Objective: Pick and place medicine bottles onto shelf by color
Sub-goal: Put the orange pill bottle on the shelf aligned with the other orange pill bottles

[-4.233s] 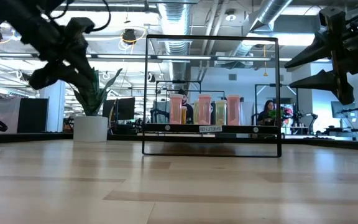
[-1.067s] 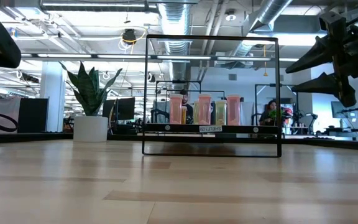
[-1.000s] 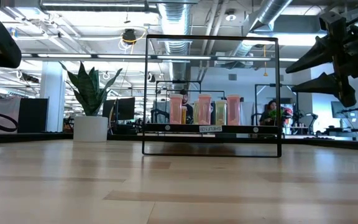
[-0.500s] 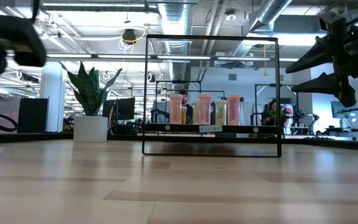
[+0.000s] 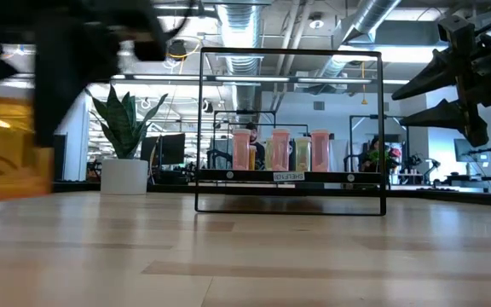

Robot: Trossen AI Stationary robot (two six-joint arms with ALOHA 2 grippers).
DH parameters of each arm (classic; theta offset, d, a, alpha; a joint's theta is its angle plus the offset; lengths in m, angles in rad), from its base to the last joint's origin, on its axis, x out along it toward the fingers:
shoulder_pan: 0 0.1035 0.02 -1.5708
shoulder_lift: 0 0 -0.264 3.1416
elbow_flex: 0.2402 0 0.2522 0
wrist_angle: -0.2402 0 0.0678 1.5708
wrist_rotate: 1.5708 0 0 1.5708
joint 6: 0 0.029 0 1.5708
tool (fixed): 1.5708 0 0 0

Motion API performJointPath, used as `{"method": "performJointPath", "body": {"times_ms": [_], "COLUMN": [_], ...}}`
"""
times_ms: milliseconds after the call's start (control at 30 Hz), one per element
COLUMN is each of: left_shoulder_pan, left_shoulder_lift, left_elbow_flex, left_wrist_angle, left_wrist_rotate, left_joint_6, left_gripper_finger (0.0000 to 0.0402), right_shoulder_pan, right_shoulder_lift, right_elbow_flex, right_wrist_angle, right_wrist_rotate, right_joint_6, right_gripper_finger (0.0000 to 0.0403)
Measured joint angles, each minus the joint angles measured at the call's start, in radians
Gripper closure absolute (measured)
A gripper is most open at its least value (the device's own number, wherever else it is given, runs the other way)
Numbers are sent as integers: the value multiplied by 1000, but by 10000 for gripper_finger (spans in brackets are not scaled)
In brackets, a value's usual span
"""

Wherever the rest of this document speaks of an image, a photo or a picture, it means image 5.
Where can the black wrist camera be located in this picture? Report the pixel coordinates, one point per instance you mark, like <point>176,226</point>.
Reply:
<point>149,38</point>
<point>456,30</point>

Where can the black frame wooden shelf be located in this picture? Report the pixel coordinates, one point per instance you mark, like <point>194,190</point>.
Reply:
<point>237,175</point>

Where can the black jointed stand arm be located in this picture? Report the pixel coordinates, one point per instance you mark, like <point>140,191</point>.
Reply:
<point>490,149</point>

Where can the pink pill bottle white cap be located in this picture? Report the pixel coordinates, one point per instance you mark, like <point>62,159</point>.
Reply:
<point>280,149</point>
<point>320,149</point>
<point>241,149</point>

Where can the small green background plant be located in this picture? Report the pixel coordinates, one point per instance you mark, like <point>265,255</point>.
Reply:
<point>388,154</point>

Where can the green snake plant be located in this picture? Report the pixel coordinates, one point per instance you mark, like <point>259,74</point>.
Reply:
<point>122,128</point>

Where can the silver ribbed ventilation duct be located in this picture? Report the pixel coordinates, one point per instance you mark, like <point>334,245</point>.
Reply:
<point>239,25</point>

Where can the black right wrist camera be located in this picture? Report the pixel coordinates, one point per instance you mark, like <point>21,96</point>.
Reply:
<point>456,30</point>

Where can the orange pill bottle white cap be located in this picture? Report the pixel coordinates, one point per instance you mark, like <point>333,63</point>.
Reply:
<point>2,149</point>
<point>252,160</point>

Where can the white shelf label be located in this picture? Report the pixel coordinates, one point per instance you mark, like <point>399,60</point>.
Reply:
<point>288,176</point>

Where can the white round plant pot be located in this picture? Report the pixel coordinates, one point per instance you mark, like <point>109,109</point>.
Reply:
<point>124,177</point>

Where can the black background robot arm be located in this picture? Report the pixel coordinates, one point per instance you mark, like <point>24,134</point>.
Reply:
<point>429,166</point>

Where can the black partition panel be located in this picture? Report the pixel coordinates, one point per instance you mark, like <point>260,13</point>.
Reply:
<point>60,158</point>

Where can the silver smooth ventilation duct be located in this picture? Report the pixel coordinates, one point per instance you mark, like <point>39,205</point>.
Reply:
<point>369,17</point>

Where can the black background metal frame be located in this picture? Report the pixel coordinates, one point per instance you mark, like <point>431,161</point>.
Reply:
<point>399,116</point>
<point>228,111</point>

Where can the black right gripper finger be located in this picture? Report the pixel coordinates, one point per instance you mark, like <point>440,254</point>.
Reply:
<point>437,115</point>
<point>433,77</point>

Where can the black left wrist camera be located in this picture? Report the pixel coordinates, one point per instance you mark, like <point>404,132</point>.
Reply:
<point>149,38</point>

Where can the person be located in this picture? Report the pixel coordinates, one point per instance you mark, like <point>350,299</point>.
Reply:
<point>371,155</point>
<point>255,140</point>

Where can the black computer monitor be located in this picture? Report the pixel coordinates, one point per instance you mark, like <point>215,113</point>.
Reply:
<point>169,149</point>
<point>470,149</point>

